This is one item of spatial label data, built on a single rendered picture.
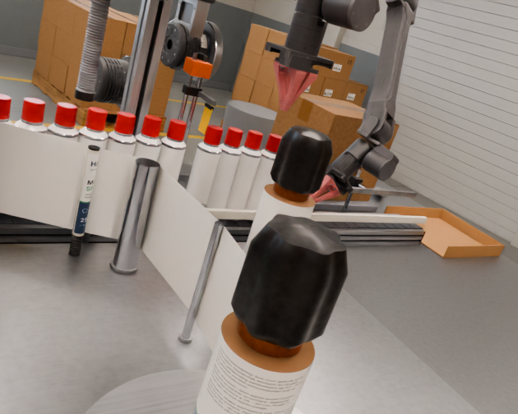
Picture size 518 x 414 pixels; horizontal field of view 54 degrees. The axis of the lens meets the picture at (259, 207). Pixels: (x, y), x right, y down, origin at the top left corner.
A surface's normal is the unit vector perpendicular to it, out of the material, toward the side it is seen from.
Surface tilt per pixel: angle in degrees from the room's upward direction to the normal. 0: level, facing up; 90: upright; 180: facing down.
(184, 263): 90
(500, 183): 90
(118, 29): 90
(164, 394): 0
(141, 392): 0
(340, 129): 90
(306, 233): 0
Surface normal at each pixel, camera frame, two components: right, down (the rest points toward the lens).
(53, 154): 0.05, 0.38
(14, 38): 0.61, 0.45
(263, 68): -0.71, 0.05
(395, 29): -0.53, -0.32
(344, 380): 0.29, -0.89
